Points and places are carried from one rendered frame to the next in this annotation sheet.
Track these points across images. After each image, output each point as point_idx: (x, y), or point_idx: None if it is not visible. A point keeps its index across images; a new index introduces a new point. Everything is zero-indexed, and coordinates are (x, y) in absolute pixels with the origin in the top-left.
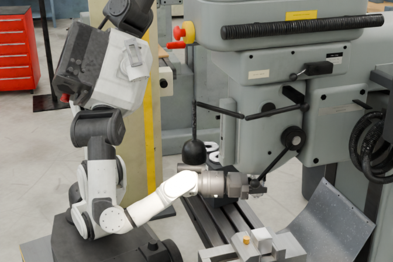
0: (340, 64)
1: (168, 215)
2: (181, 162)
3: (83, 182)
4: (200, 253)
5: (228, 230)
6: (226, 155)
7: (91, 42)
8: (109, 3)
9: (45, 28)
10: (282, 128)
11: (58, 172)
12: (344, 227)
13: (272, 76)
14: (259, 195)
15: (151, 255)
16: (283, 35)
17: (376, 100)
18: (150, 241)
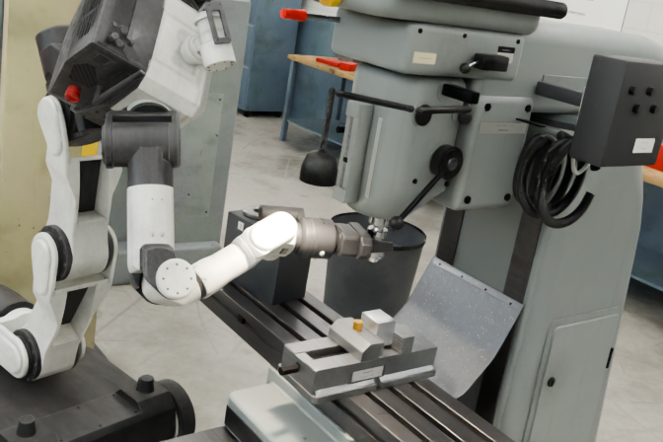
0: (510, 64)
1: None
2: (111, 298)
3: (49, 260)
4: (290, 347)
5: (306, 331)
6: (350, 185)
7: (140, 4)
8: None
9: None
10: (433, 146)
11: None
12: (474, 317)
13: (438, 65)
14: (380, 257)
15: (146, 400)
16: (461, 8)
17: (530, 130)
18: (142, 378)
